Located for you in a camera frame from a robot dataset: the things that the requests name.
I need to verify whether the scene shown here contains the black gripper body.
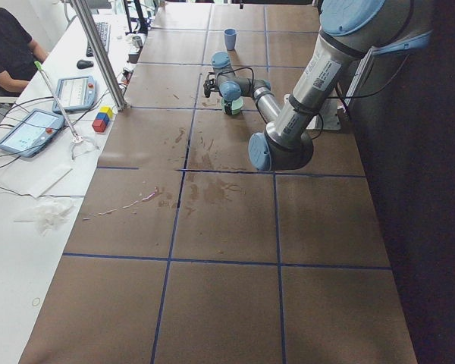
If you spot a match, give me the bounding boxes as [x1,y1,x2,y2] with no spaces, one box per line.
[222,99,238,110]

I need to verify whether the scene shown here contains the light green bowl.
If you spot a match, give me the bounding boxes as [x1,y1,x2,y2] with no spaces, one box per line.
[220,97,244,115]

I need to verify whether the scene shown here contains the blue plastic cup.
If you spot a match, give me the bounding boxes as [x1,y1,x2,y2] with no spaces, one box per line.
[224,28,237,51]

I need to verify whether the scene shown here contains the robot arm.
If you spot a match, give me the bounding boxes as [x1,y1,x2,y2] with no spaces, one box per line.
[203,1,434,171]

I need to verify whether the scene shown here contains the metal cylinder weight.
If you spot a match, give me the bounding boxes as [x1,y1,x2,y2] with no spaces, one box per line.
[132,36,143,49]

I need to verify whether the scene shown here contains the yellow block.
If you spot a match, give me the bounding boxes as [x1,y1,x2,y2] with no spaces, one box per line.
[99,106,114,119]

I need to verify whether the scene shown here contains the blue block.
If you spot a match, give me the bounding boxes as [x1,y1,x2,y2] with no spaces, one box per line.
[96,112,110,124]

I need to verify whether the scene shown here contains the red block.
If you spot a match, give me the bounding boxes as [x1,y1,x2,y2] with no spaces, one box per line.
[92,118,108,133]

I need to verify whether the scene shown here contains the black keyboard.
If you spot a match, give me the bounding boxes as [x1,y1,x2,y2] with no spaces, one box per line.
[86,21,111,57]

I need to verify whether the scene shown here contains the black computer mouse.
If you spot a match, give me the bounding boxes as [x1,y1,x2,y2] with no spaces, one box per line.
[77,59,94,70]

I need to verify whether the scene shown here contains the far teach pendant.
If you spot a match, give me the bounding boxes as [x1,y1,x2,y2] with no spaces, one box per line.
[55,76,97,113]

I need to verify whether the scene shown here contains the teach pendant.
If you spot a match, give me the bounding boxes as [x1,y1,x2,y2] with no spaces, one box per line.
[0,108,64,158]
[55,76,97,113]

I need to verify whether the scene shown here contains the near teach pendant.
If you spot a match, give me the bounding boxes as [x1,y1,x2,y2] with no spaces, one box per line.
[0,108,64,158]

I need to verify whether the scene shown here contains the white paper sheet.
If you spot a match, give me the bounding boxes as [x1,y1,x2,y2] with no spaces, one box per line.
[14,163,72,198]

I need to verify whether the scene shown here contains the person in black shirt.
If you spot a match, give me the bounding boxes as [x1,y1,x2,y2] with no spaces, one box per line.
[0,8,49,96]

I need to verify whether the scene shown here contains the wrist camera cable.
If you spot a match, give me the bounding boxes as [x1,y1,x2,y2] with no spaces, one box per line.
[208,67,257,92]

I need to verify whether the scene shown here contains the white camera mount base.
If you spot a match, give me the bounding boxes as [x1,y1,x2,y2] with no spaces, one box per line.
[306,99,340,130]

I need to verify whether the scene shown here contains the green handled reacher stick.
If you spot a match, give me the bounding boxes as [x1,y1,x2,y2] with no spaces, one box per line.
[34,61,84,145]

